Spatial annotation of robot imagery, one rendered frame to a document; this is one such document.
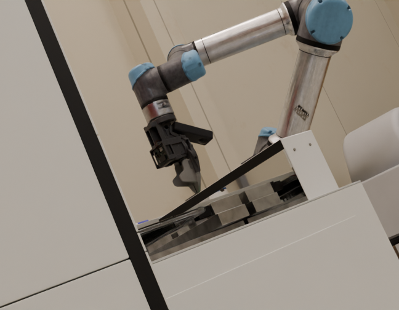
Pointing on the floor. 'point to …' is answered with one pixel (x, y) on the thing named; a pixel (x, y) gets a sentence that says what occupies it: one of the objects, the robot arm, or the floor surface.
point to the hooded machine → (382, 168)
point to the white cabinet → (294, 262)
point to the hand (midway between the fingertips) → (198, 188)
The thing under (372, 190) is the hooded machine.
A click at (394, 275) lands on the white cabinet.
